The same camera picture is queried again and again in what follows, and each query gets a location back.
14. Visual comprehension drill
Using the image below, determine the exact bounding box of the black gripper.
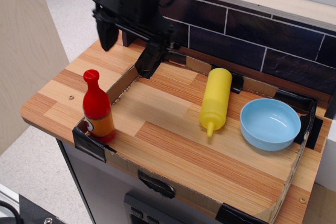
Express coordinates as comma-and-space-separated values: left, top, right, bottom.
92, 0, 174, 71

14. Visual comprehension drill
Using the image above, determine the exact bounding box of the red hot sauce bottle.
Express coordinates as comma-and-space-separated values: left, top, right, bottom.
82, 69, 115, 144

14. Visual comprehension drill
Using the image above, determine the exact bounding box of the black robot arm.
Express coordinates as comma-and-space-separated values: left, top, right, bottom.
93, 0, 175, 78

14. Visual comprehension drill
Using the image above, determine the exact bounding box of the yellow mustard squeeze bottle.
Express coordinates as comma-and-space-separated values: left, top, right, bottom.
199, 68, 233, 137

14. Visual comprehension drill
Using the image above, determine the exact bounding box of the taped cardboard fence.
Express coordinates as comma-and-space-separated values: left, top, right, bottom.
76, 41, 320, 223

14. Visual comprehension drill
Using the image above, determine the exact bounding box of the dark tile backsplash panel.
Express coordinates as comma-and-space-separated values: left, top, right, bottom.
116, 0, 336, 119

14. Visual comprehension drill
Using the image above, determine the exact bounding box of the light plywood panel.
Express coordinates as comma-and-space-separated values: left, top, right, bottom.
1, 0, 69, 153

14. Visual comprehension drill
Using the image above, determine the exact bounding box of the grey cabinet base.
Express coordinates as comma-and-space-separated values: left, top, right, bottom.
58, 141, 217, 223

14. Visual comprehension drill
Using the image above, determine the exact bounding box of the light blue bowl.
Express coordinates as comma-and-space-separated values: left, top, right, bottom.
240, 98, 301, 151

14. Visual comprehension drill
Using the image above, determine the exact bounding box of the black metal bracket plate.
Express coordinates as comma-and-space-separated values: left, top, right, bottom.
19, 195, 64, 224

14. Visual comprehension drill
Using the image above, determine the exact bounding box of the black cable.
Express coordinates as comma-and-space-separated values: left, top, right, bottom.
0, 199, 28, 224

